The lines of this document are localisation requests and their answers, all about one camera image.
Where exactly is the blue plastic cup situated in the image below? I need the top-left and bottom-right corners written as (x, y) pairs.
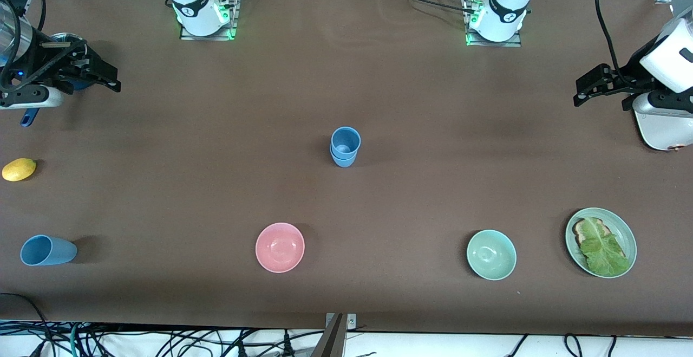
top-left (20, 235), bottom-right (78, 267)
top-left (330, 146), bottom-right (358, 168)
top-left (330, 126), bottom-right (362, 160)

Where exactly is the dark blue saucepan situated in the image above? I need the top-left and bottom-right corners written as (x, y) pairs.
top-left (21, 33), bottom-right (103, 128)

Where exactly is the white toaster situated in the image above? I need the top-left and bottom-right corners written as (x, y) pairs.
top-left (633, 109), bottom-right (693, 152)

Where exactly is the yellow lemon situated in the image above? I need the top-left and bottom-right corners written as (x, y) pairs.
top-left (2, 158), bottom-right (37, 182)

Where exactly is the slice of bread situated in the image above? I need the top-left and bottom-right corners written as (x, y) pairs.
top-left (572, 217), bottom-right (629, 260)

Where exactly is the mint green plate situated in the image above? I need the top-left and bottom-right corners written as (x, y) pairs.
top-left (565, 207), bottom-right (637, 279)

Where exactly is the green lettuce leaf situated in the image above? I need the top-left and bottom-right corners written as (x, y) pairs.
top-left (578, 217), bottom-right (632, 278)

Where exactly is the mint green bowl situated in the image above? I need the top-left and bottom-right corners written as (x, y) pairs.
top-left (466, 229), bottom-right (517, 281)

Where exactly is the pink bowl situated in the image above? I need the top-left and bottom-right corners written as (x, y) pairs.
top-left (255, 222), bottom-right (305, 274)

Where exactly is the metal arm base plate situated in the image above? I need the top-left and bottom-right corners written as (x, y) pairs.
top-left (465, 0), bottom-right (522, 48)
top-left (180, 0), bottom-right (239, 41)

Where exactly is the small metal table bracket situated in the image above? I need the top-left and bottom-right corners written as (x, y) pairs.
top-left (325, 313), bottom-right (357, 330)

